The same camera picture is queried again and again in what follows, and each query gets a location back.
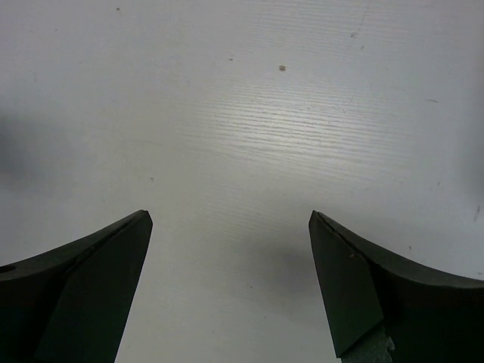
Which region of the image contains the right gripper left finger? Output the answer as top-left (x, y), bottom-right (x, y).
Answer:
top-left (1, 210), bottom-right (153, 363)

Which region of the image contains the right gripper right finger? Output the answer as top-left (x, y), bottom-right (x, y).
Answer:
top-left (309, 211), bottom-right (483, 362)

